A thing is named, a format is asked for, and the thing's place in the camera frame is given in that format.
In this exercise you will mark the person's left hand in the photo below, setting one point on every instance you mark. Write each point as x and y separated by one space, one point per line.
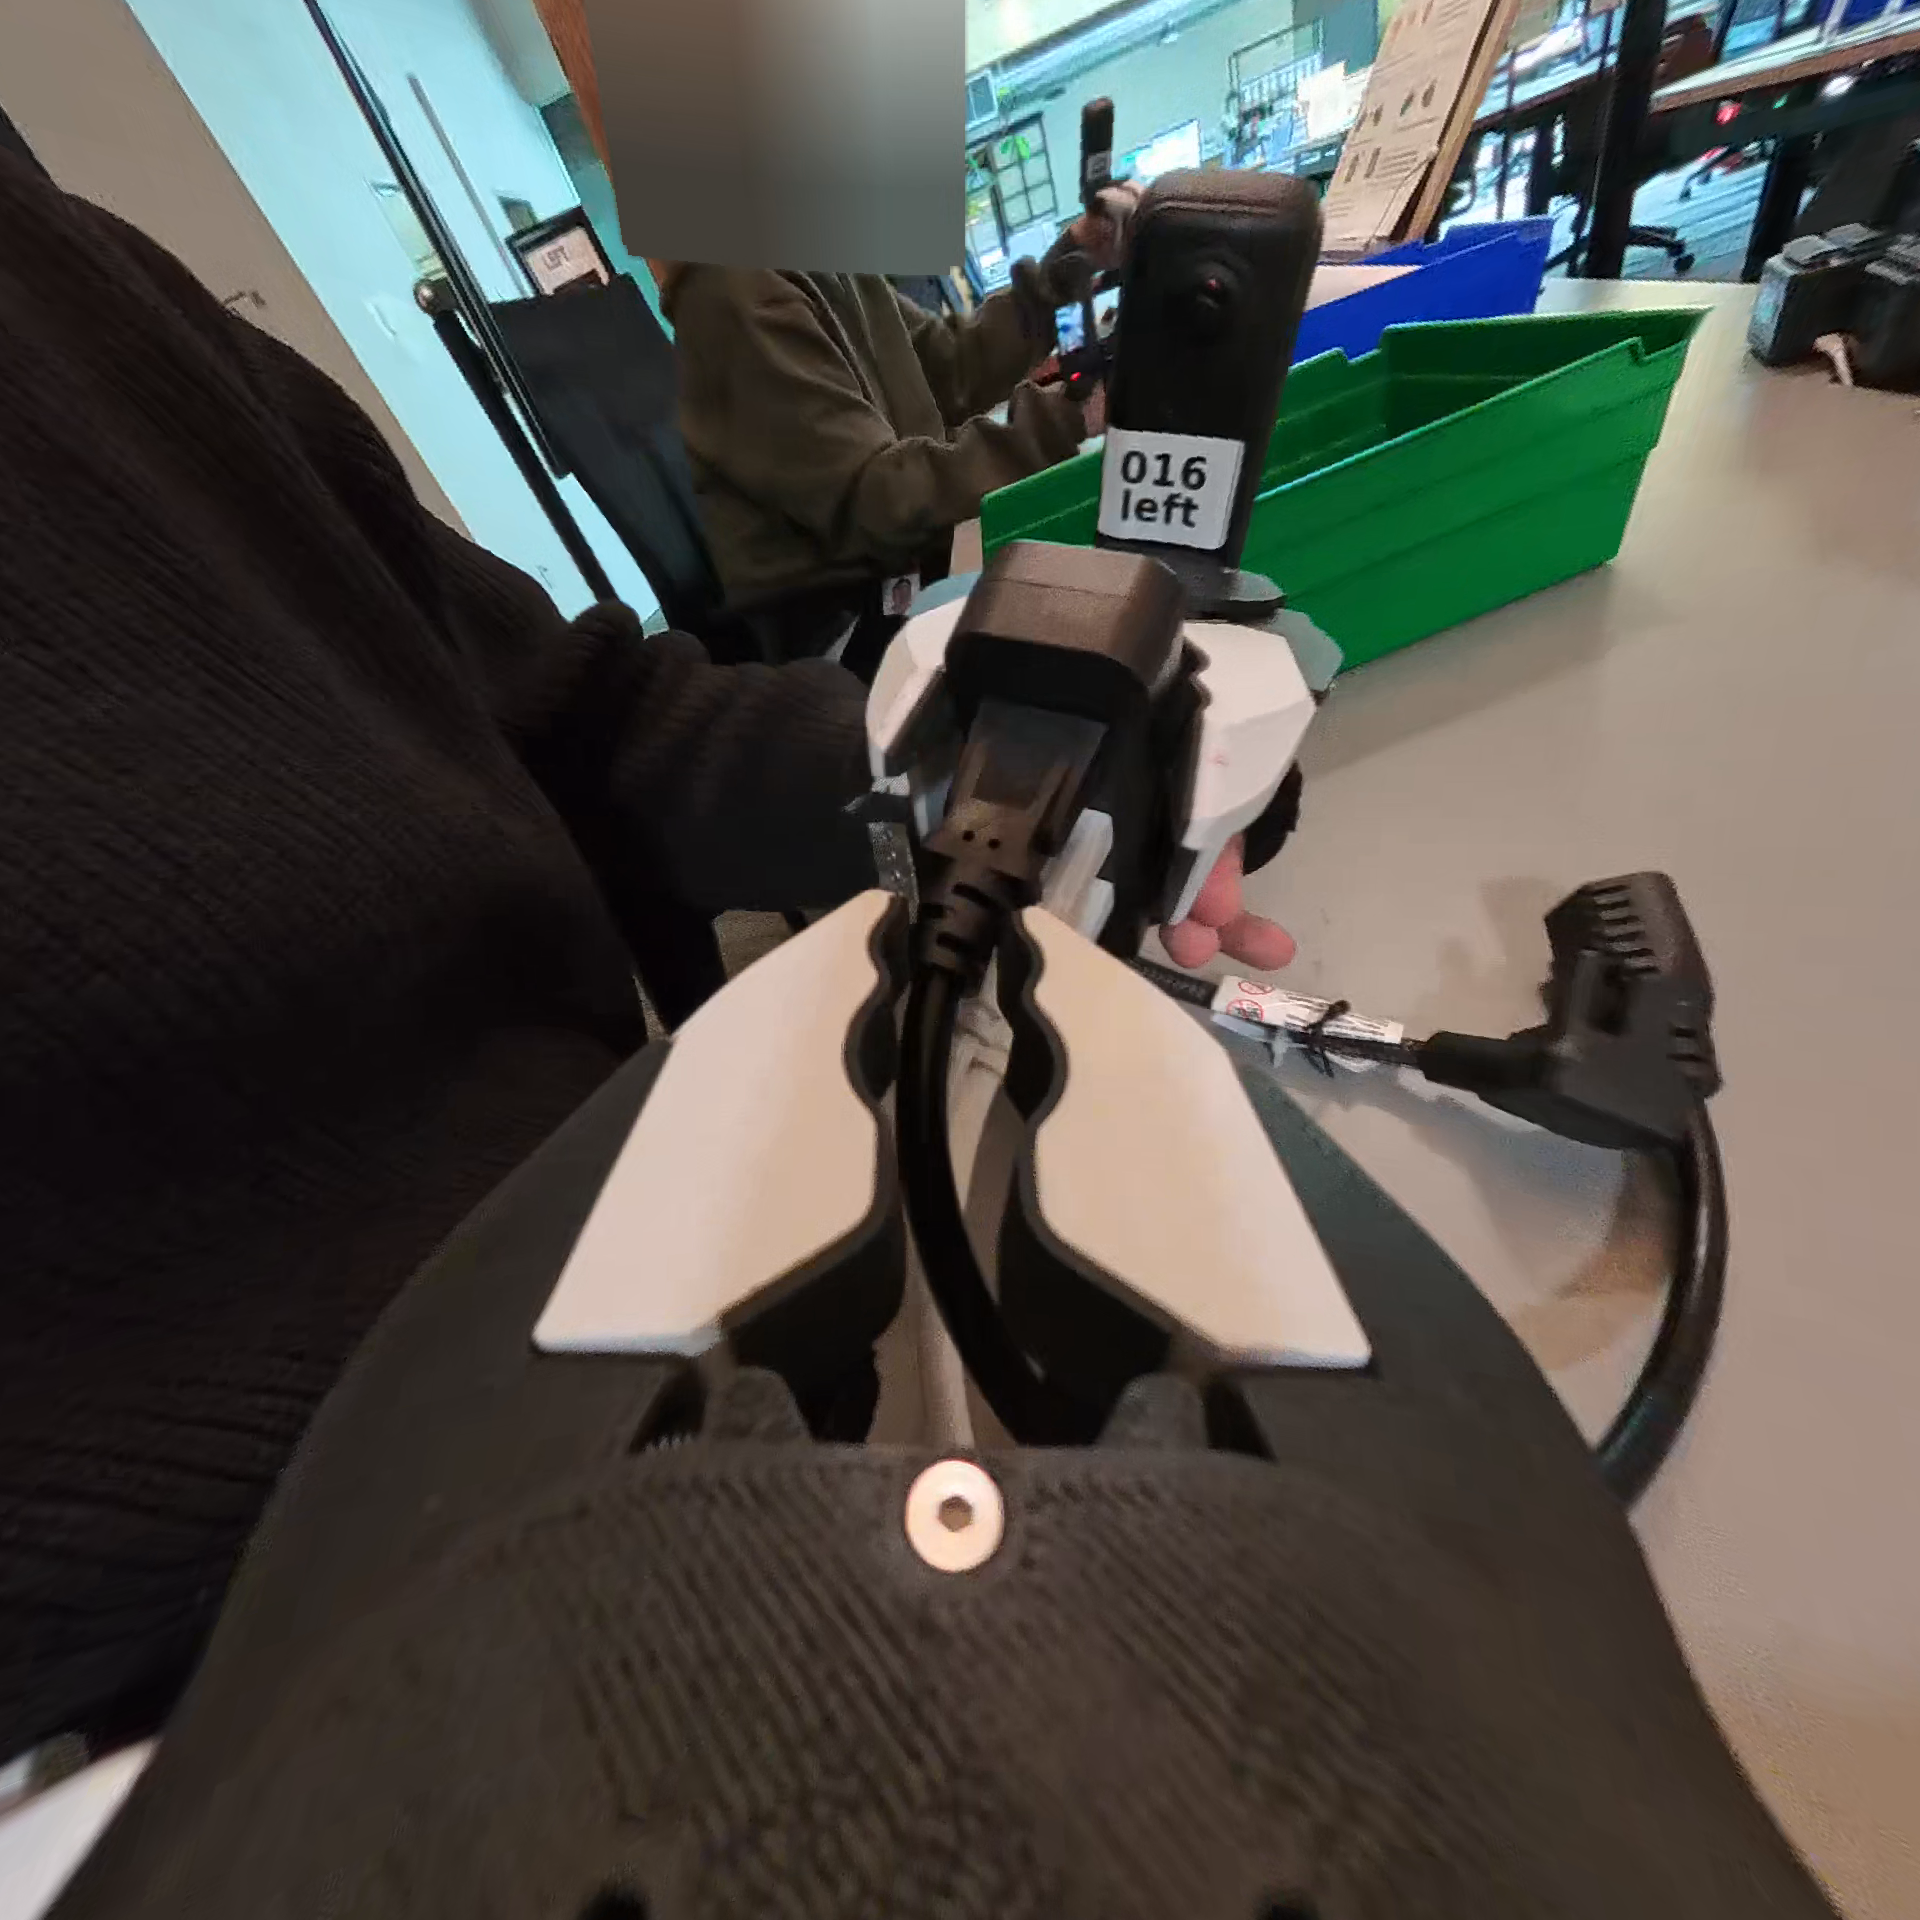
1222 931

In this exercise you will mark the black device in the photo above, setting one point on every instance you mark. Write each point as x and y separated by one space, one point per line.
1847 304

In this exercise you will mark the grey desk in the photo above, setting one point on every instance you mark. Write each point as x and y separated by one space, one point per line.
1725 902

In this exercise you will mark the person's torso in black sweater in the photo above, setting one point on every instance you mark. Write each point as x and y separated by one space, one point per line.
229 902

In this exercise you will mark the black socket block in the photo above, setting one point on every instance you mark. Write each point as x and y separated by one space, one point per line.
1069 633

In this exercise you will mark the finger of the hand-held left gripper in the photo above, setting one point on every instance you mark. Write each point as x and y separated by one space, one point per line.
915 707
1264 707

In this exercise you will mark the person's left forearm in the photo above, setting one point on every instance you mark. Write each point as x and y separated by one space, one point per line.
720 752

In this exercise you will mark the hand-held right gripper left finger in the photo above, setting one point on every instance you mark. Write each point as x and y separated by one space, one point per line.
720 1188

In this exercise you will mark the person's grey clothing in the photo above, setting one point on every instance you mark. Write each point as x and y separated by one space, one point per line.
63 1832

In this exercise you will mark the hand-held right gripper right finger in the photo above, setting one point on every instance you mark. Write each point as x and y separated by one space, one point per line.
1189 1188

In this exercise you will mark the tan document board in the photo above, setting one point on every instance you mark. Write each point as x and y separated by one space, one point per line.
1411 120

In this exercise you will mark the blue plastic bin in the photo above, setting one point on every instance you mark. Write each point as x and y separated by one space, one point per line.
1443 277

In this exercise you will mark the green plastic bin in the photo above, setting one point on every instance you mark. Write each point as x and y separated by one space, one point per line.
1443 480

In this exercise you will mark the black office chair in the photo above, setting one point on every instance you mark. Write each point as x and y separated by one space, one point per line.
602 422

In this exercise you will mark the wooden work table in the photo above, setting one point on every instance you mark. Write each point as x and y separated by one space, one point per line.
1772 67

